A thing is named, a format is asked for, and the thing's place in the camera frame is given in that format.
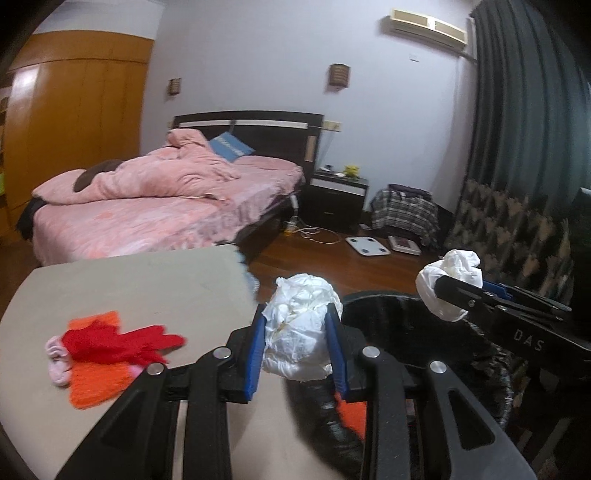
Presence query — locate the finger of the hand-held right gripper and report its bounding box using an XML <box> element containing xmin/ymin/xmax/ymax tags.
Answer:
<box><xmin>482</xmin><ymin>281</ymin><xmax>573</xmax><ymax>317</ymax></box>
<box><xmin>435</xmin><ymin>274</ymin><xmax>509</xmax><ymax>319</ymax></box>

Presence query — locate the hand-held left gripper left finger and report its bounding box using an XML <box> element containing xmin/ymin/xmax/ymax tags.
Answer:
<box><xmin>54</xmin><ymin>316</ymin><xmax>267</xmax><ymax>480</ymax></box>

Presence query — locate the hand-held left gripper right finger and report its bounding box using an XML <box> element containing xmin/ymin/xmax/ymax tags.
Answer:
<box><xmin>323</xmin><ymin>309</ymin><xmax>527</xmax><ymax>480</ymax></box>

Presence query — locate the large white tissue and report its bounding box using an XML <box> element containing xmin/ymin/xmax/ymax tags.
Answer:
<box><xmin>261</xmin><ymin>273</ymin><xmax>343</xmax><ymax>382</ymax></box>

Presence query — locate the black bin with bag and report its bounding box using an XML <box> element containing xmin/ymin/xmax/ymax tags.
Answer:
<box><xmin>286</xmin><ymin>290</ymin><xmax>515</xmax><ymax>480</ymax></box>

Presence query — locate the framed bathroom scale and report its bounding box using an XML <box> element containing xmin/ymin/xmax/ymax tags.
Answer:
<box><xmin>387</xmin><ymin>235</ymin><xmax>423</xmax><ymax>256</ymax></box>

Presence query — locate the white bathroom scale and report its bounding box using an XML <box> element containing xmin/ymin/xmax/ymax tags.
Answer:
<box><xmin>345</xmin><ymin>236</ymin><xmax>392</xmax><ymax>256</ymax></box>

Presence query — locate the red glove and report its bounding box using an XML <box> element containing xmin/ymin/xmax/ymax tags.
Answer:
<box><xmin>61</xmin><ymin>318</ymin><xmax>186</xmax><ymax>367</ymax></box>

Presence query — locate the dark nightstand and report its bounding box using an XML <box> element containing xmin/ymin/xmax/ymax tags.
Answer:
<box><xmin>308</xmin><ymin>168</ymin><xmax>370</xmax><ymax>234</ymax></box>

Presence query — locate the pink bedsheet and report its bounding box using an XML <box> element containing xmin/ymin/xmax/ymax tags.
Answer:
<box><xmin>33</xmin><ymin>154</ymin><xmax>305</xmax><ymax>267</ymax></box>

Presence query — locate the orange textured cloth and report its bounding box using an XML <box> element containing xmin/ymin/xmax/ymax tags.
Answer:
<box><xmin>69</xmin><ymin>310</ymin><xmax>139</xmax><ymax>409</ymax></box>

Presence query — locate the dark patterned curtain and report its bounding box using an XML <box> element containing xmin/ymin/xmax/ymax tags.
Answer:
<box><xmin>445</xmin><ymin>0</ymin><xmax>591</xmax><ymax>305</ymax></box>

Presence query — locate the pink quilt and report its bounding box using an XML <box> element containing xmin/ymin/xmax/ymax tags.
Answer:
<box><xmin>33</xmin><ymin>129</ymin><xmax>242</xmax><ymax>206</ymax></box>

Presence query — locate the pink sock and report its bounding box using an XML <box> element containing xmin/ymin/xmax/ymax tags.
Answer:
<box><xmin>45</xmin><ymin>335</ymin><xmax>75</xmax><ymax>387</ymax></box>

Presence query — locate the blue pillow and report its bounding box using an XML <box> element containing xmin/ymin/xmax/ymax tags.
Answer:
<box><xmin>209</xmin><ymin>131</ymin><xmax>254</xmax><ymax>162</ymax></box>

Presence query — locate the dark wooden bed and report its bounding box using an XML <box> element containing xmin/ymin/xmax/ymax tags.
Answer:
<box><xmin>18</xmin><ymin>111</ymin><xmax>325</xmax><ymax>266</ymax></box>

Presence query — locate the dark brown cloth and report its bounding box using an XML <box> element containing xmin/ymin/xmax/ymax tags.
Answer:
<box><xmin>74</xmin><ymin>159</ymin><xmax>123</xmax><ymax>191</ymax></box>

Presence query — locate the black cloth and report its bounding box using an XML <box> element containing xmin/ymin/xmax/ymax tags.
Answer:
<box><xmin>17</xmin><ymin>198</ymin><xmax>44</xmax><ymax>240</ymax></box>

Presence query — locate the air conditioner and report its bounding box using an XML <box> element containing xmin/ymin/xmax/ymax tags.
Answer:
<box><xmin>388</xmin><ymin>8</ymin><xmax>468</xmax><ymax>52</ymax></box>

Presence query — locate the wooden wardrobe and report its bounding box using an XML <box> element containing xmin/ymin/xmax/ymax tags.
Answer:
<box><xmin>0</xmin><ymin>31</ymin><xmax>155</xmax><ymax>241</ymax></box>

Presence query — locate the white floor cable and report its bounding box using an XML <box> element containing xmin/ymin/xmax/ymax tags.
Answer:
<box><xmin>295</xmin><ymin>226</ymin><xmax>342</xmax><ymax>244</ymax></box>

